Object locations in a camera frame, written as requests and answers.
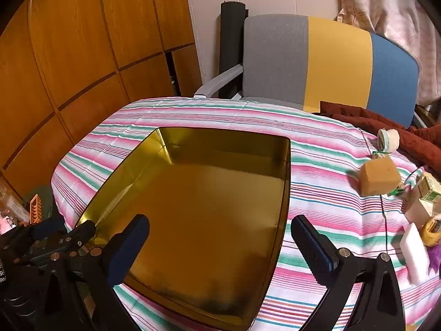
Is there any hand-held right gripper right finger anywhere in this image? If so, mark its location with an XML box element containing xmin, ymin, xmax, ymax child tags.
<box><xmin>290</xmin><ymin>214</ymin><xmax>405</xmax><ymax>331</ymax></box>

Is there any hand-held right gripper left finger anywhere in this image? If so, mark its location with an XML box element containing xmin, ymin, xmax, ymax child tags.
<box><xmin>37</xmin><ymin>214</ymin><xmax>150</xmax><ymax>331</ymax></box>

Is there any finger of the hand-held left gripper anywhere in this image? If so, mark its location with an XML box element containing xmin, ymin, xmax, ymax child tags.
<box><xmin>21</xmin><ymin>215</ymin><xmax>68</xmax><ymax>249</ymax></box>
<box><xmin>52</xmin><ymin>220</ymin><xmax>98</xmax><ymax>259</ymax></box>

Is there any gold tin container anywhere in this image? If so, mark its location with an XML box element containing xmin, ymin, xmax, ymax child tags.
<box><xmin>74</xmin><ymin>127</ymin><xmax>292</xmax><ymax>330</ymax></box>

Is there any orange plastic rack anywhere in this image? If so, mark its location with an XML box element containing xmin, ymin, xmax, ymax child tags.
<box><xmin>29</xmin><ymin>195</ymin><xmax>44</xmax><ymax>223</ymax></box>

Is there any striped tablecloth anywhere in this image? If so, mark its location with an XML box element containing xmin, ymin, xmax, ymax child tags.
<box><xmin>51</xmin><ymin>97</ymin><xmax>441</xmax><ymax>331</ymax></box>

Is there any yellow sponge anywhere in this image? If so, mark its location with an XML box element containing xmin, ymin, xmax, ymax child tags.
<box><xmin>359</xmin><ymin>155</ymin><xmax>402</xmax><ymax>195</ymax></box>

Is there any large plain white box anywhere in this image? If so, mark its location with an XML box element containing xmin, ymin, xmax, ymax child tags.
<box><xmin>400</xmin><ymin>222</ymin><xmax>431</xmax><ymax>286</ymax></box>

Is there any cream box green border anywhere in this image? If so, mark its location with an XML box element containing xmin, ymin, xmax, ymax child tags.
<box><xmin>404</xmin><ymin>193</ymin><xmax>438</xmax><ymax>227</ymax></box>

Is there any yellow tape roll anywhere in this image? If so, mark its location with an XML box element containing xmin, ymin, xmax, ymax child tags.
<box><xmin>421</xmin><ymin>218</ymin><xmax>441</xmax><ymax>247</ymax></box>

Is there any purple fluffy thing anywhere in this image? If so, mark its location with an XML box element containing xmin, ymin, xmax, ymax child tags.
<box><xmin>427</xmin><ymin>245</ymin><xmax>441</xmax><ymax>277</ymax></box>

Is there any small green box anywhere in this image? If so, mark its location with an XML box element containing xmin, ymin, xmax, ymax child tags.
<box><xmin>418</xmin><ymin>176</ymin><xmax>441</xmax><ymax>212</ymax></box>

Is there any rolled beige cloth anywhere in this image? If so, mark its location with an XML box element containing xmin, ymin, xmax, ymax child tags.
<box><xmin>377</xmin><ymin>129</ymin><xmax>400</xmax><ymax>153</ymax></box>

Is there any dark red blanket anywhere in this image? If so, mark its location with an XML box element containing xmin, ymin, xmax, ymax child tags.
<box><xmin>320</xmin><ymin>101</ymin><xmax>441</xmax><ymax>176</ymax></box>

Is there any wooden wardrobe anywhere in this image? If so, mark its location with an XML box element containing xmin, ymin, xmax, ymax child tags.
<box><xmin>0</xmin><ymin>0</ymin><xmax>204</xmax><ymax>194</ymax></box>

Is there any grey yellow blue chair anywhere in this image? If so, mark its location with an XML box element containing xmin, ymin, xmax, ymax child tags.
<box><xmin>193</xmin><ymin>14</ymin><xmax>421</xmax><ymax>129</ymax></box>

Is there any black rolled mat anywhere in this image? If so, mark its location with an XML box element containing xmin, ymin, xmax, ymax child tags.
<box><xmin>220</xmin><ymin>1</ymin><xmax>249</xmax><ymax>100</ymax></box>

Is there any pale starfish print curtain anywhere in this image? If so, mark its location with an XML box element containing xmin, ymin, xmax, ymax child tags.
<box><xmin>336</xmin><ymin>0</ymin><xmax>441</xmax><ymax>106</ymax></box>

